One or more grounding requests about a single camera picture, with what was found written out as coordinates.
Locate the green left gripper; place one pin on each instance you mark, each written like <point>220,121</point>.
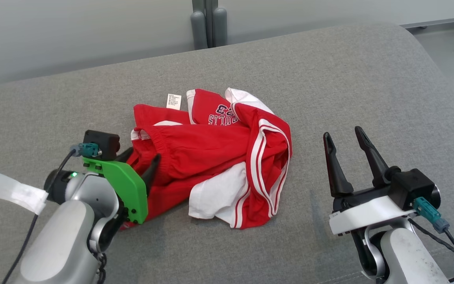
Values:
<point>128,189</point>

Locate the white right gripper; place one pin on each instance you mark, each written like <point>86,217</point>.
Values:
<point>365,215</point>

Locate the red white shorts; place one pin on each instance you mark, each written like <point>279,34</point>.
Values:
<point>195,150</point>

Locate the red white jersey shirt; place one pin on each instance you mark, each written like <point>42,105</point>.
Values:
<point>278,157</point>

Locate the white tape flag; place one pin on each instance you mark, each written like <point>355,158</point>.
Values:
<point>12,191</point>

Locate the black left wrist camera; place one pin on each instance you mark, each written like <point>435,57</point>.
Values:
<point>103,142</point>

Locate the grey partition post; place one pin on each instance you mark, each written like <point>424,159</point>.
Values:
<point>209,23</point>

